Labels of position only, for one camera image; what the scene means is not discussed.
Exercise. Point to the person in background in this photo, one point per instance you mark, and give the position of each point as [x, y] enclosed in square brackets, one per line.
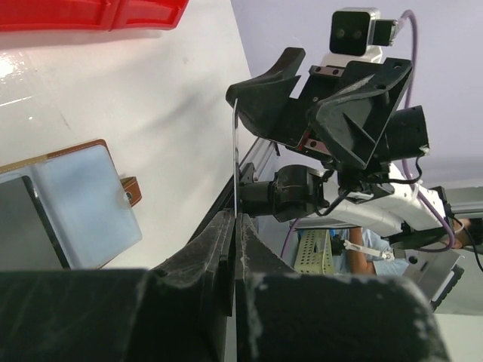
[354, 262]

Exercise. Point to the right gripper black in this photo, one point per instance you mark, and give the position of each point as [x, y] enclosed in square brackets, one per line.
[351, 120]

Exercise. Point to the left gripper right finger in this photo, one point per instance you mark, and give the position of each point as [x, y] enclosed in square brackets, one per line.
[282, 315]

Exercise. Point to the brown leather card holder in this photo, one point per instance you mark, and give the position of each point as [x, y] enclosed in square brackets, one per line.
[67, 209]

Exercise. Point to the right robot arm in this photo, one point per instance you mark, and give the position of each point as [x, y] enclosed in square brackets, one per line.
[381, 198]

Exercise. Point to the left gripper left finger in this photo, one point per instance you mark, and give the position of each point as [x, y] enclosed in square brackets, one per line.
[176, 311]

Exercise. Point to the red bin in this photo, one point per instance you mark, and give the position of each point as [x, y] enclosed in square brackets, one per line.
[149, 14]
[38, 15]

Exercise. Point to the perforated metal bracket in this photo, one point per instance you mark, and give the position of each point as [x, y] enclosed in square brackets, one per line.
[314, 253]

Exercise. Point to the red middle bin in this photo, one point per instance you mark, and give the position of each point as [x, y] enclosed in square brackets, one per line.
[38, 15]

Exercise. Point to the red right bin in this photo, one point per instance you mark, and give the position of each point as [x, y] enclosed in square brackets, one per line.
[149, 14]

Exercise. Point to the aluminium frame rail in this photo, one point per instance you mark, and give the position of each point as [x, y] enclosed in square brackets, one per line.
[259, 163]

